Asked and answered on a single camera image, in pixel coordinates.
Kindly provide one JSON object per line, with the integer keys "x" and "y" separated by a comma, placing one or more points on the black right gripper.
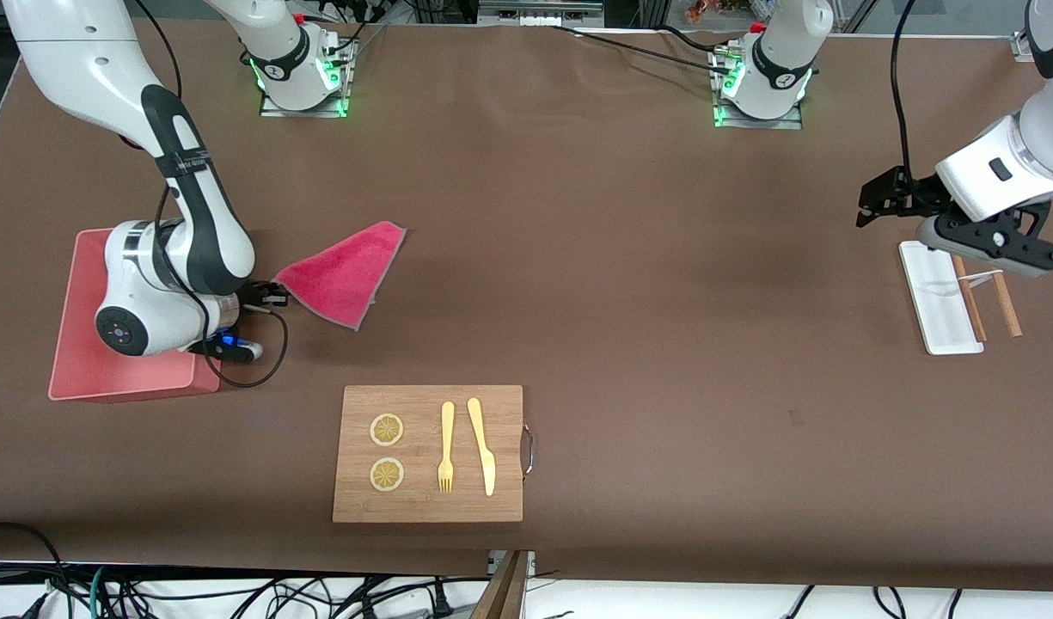
{"x": 253, "y": 292}

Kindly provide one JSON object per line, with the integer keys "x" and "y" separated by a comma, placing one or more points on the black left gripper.
{"x": 915, "y": 194}

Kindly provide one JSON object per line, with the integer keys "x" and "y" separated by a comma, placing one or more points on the pink cloth with grey edge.
{"x": 345, "y": 271}

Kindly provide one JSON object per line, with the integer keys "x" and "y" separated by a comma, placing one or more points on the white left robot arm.
{"x": 973, "y": 185}

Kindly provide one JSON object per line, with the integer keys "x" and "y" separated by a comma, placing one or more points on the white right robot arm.
{"x": 139, "y": 275}

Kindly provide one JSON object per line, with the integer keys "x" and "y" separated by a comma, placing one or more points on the white rectangular tray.
{"x": 934, "y": 301}

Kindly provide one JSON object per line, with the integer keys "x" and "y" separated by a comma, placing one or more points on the thin pale cross stick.
{"x": 983, "y": 276}

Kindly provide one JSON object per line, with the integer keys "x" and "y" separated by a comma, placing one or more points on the brown wooden stick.
{"x": 1007, "y": 305}
{"x": 971, "y": 301}

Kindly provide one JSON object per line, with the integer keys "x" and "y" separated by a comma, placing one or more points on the lemon slice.
{"x": 387, "y": 430}
{"x": 387, "y": 474}

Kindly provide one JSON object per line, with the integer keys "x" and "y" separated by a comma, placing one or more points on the pink plastic bin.
{"x": 79, "y": 370}

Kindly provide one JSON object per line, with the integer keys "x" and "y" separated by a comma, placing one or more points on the yellow plastic fork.
{"x": 447, "y": 430}

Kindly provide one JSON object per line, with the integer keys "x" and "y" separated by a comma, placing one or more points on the wooden cutting board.
{"x": 427, "y": 507}

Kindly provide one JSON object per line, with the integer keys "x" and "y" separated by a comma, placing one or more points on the yellow plastic knife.
{"x": 485, "y": 460}

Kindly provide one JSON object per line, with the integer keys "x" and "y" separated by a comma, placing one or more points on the wooden beam under table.
{"x": 505, "y": 593}

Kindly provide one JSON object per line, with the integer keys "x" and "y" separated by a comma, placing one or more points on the grey power strip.
{"x": 539, "y": 13}

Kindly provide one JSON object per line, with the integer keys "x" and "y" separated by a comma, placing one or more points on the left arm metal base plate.
{"x": 788, "y": 123}

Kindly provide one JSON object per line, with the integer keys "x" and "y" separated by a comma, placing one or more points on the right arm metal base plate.
{"x": 341, "y": 94}

